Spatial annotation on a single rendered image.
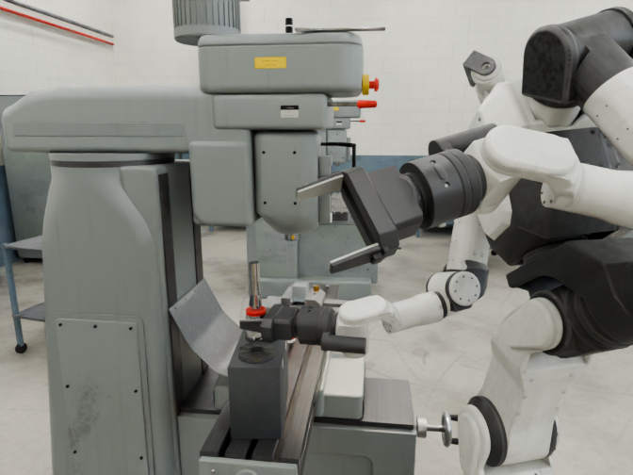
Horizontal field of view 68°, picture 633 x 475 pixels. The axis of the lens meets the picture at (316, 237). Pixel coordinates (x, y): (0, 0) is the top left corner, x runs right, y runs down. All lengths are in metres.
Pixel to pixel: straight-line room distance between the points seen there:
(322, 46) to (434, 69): 6.75
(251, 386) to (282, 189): 0.59
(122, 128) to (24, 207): 5.12
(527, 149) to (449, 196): 0.11
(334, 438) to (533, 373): 0.83
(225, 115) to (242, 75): 0.12
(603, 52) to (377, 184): 0.42
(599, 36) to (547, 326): 0.45
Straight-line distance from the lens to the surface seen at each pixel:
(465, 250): 1.14
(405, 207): 0.56
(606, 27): 0.89
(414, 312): 1.08
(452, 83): 8.08
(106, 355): 1.66
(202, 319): 1.69
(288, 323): 1.05
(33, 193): 6.51
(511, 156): 0.61
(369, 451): 1.66
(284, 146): 1.39
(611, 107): 0.81
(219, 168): 1.43
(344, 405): 1.58
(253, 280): 1.07
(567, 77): 0.83
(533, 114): 0.91
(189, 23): 1.49
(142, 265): 1.50
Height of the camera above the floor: 1.63
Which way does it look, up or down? 13 degrees down
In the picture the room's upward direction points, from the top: straight up
